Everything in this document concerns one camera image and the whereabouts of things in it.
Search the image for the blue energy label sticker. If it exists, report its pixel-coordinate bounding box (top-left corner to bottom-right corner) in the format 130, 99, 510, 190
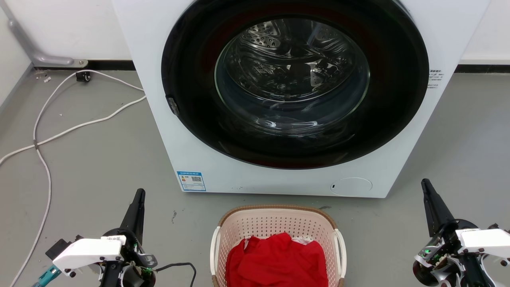
177, 171, 207, 192

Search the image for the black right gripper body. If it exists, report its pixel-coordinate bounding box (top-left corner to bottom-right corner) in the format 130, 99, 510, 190
413, 219, 495, 287

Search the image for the white front-load washing machine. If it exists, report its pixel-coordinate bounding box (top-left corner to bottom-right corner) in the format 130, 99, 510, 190
111, 0, 491, 199

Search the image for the teal cable connector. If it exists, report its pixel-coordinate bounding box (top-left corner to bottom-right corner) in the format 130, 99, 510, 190
33, 266, 62, 287

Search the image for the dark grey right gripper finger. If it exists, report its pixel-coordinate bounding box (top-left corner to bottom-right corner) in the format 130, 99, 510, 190
421, 178, 455, 238

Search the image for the black round washer door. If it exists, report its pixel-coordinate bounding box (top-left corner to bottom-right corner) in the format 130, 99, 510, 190
161, 0, 430, 170

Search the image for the grey wall pipe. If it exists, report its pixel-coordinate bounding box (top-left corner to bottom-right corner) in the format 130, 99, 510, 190
0, 0, 89, 68

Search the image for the round white filter cover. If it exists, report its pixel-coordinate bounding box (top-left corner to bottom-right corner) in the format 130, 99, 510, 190
330, 177, 373, 197

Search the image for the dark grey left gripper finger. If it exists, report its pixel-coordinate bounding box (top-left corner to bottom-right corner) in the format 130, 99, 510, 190
119, 188, 146, 244

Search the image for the beige perforated laundry basket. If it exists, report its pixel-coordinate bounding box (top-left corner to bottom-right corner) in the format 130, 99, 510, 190
210, 205, 347, 287

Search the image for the thin black left gripper cable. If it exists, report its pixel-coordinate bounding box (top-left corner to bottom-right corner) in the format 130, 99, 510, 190
155, 262, 197, 287

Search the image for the red garment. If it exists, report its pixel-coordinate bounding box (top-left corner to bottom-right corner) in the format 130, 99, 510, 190
225, 232, 330, 287

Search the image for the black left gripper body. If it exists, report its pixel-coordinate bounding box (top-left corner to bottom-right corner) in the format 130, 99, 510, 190
99, 228, 158, 287

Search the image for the white floor cable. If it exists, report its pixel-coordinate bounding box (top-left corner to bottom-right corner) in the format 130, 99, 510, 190
0, 95, 147, 166
9, 69, 145, 287

